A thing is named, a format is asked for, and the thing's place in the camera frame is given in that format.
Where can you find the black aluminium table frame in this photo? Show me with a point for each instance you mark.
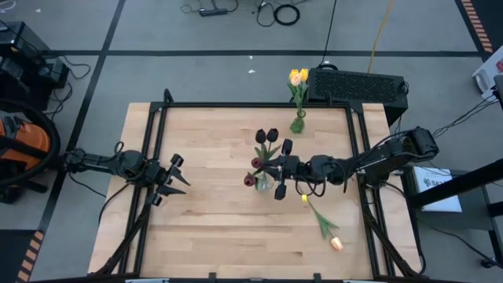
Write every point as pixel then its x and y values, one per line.
pixel 243 105

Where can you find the black power strip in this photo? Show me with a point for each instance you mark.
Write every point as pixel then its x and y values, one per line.
pixel 212 12

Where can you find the orange shop vacuum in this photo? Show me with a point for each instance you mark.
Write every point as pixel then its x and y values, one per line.
pixel 27 141

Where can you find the black metal side stand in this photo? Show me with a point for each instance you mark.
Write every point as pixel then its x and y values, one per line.
pixel 456 188

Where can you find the clear cut-glass vase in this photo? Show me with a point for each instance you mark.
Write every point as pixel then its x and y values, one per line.
pixel 264 184

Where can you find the yellow tulip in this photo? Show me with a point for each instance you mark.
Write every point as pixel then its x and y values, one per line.
pixel 292 72
pixel 303 74

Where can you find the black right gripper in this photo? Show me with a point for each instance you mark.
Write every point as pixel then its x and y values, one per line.
pixel 294 168

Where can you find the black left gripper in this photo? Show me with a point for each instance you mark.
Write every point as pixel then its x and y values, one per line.
pixel 159 177

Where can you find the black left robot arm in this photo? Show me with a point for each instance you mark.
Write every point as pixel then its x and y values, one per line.
pixel 129 163

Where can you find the white device box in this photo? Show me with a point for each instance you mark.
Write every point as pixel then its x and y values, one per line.
pixel 487 74

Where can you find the black computer case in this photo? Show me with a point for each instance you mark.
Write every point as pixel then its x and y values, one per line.
pixel 355 88

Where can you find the black floor plug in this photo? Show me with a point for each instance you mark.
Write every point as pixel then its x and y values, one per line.
pixel 488 262

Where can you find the white booklet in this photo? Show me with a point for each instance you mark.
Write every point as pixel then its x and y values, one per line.
pixel 436 192

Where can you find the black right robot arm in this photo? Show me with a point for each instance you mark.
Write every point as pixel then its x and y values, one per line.
pixel 393 155

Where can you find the green glass vase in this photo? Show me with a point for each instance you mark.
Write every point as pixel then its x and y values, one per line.
pixel 297 126

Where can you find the black equipment stack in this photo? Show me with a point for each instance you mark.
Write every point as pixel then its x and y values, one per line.
pixel 23 59

